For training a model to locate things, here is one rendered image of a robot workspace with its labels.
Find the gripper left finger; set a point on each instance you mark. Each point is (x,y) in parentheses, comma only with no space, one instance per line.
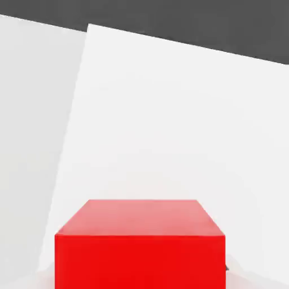
(46,280)

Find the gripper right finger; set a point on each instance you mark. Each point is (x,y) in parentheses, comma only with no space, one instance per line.
(239,278)

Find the small red cube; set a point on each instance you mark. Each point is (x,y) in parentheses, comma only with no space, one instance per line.
(140,259)

